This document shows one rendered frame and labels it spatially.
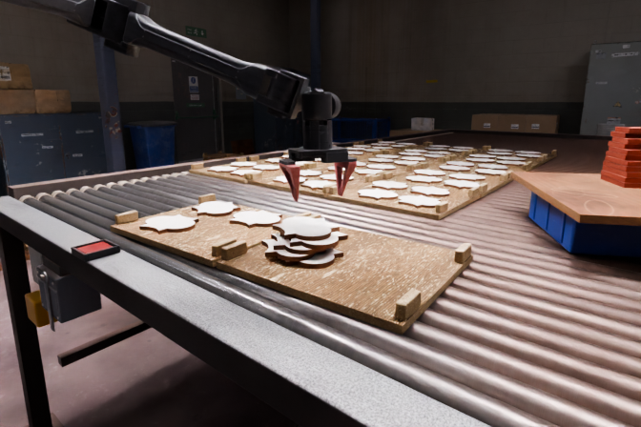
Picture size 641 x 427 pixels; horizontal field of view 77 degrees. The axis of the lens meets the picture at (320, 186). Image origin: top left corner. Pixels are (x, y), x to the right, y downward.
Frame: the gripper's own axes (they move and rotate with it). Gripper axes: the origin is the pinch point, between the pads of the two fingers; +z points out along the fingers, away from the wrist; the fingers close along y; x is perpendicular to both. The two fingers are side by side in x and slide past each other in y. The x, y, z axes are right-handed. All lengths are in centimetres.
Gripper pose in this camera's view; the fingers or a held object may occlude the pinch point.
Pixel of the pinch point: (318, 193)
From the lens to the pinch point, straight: 80.7
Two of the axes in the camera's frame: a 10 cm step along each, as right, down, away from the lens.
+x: 4.1, 1.7, -9.0
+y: -9.1, 0.9, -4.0
